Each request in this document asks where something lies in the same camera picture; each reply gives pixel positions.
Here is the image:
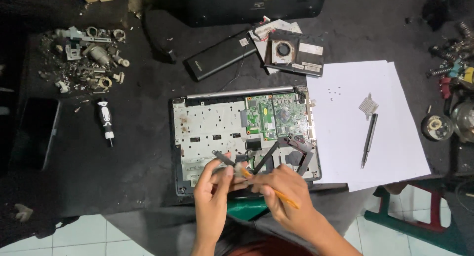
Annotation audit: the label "person's right hand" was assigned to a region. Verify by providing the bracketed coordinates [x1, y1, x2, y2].
[251, 164, 316, 235]

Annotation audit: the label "person's left hand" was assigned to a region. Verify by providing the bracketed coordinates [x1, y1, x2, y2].
[193, 157, 255, 245]

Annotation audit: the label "yellow handled brush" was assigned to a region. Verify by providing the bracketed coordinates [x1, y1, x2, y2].
[240, 166, 300, 210]

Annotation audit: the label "small black hinge bracket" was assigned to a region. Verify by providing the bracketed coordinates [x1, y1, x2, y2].
[211, 149, 253, 175]

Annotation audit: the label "long black hinge bar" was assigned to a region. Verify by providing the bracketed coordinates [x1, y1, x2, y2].
[296, 149, 316, 177]
[253, 140, 280, 175]

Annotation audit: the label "green plastic seat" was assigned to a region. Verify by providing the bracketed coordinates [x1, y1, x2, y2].
[226, 198, 270, 222]

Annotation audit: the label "green laptop motherboard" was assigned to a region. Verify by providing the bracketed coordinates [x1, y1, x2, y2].
[244, 93, 310, 141]

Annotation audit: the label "open silver laptop chassis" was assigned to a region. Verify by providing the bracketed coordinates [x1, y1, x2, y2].
[171, 85, 322, 197]

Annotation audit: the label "white paper sheets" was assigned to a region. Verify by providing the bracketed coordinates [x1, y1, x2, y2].
[306, 59, 432, 192]

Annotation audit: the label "person's grey trousers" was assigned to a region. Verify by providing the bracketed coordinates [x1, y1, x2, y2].
[105, 187, 375, 256]

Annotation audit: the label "grey pen screwdriver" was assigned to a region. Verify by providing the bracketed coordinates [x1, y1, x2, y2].
[361, 113, 379, 170]

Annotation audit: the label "small square metal heatsink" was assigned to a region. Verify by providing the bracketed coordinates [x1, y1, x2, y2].
[358, 93, 380, 120]

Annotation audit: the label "cooling fan on black board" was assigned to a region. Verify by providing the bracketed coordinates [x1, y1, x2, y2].
[263, 29, 326, 78]

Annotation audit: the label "black laptop battery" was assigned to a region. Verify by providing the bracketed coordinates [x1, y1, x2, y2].
[184, 33, 258, 82]

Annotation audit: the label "green and red stool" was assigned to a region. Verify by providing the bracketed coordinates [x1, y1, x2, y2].
[364, 180, 468, 255]

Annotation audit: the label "black and white screwdriver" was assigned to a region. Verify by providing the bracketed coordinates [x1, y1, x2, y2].
[96, 98, 115, 148]

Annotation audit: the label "black laptop cover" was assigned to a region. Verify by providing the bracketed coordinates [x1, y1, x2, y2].
[147, 0, 331, 28]

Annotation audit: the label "black pouch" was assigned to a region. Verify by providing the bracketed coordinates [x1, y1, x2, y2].
[142, 7, 179, 65]

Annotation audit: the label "round black tin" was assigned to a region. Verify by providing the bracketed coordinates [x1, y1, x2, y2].
[420, 113, 454, 142]

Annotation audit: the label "glass jar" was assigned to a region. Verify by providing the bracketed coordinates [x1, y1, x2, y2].
[450, 100, 474, 144]

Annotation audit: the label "heap of grey metal parts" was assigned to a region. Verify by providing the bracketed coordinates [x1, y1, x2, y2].
[38, 25, 131, 94]

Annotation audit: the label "heap of springs and parts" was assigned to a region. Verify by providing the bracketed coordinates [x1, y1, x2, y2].
[425, 21, 474, 100]

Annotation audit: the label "black tablet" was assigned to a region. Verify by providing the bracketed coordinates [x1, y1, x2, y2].
[10, 96, 62, 172]

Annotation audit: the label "crumpled white rag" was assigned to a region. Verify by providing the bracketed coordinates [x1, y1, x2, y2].
[14, 203, 35, 223]

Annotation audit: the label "thin black cable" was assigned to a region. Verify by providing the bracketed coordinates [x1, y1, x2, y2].
[218, 44, 253, 92]

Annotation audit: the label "white card with wires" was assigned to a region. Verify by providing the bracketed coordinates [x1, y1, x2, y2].
[249, 16, 303, 43]

